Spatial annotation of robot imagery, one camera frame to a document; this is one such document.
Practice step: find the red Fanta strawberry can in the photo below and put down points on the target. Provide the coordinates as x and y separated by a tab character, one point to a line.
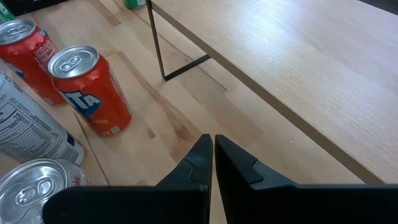
25	62
90	93

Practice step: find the white slim Celsius can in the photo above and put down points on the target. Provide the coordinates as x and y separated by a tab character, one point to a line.
28	130

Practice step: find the silver Diet Coke can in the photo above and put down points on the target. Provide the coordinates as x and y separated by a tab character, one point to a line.
25	189

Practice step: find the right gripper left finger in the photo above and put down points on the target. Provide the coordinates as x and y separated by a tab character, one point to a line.
186	202

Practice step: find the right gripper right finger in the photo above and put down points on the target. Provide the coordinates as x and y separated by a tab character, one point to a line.
280	205

